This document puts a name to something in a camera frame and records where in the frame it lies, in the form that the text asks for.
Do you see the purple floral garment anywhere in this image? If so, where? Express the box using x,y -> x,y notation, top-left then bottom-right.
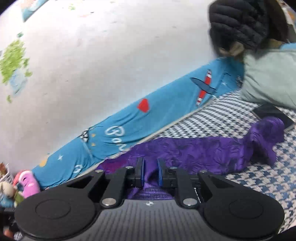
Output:
98,117 -> 285,200

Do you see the blue cartoon print sheet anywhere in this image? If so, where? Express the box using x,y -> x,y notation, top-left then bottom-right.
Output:
33,57 -> 244,190

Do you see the blue houndstooth mattress cover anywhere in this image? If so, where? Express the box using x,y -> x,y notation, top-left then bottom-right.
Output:
149,91 -> 295,231

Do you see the pink moon plush pillow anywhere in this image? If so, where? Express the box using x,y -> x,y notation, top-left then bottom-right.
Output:
13,170 -> 41,198

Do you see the black smartphone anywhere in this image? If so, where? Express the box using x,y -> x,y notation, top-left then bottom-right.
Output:
252,103 -> 295,131

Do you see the white plastic basket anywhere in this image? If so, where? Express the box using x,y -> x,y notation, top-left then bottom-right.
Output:
0,163 -> 14,184

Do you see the beige bunny plush toy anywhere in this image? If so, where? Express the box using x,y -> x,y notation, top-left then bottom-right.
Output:
1,182 -> 25,207

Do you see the light green pillow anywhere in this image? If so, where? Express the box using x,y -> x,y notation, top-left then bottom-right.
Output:
241,43 -> 295,110

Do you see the black quilted jacket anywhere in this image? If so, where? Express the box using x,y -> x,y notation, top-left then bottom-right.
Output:
208,1 -> 288,57

